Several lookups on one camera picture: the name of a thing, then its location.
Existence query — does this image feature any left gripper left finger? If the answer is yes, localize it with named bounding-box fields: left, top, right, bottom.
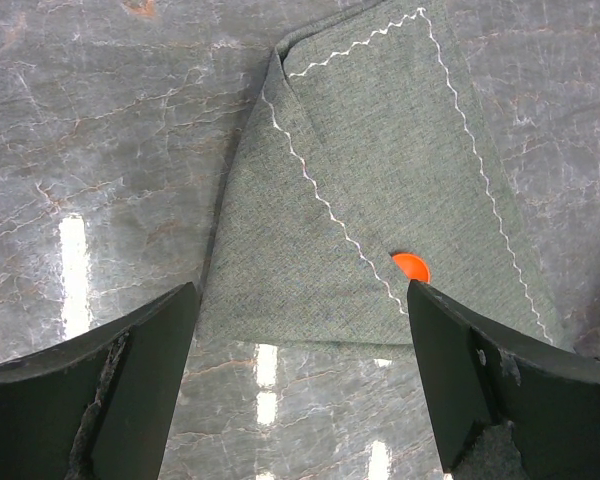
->
left=0, top=283, right=199, bottom=479

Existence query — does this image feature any grey cloth napkin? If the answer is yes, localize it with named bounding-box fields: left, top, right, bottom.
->
left=196, top=1, right=572, bottom=358

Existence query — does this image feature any orange plastic spoon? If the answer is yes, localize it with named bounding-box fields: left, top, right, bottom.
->
left=391, top=252, right=431, bottom=283

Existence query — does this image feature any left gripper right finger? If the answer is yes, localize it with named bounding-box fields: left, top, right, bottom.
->
left=408, top=281, right=600, bottom=479

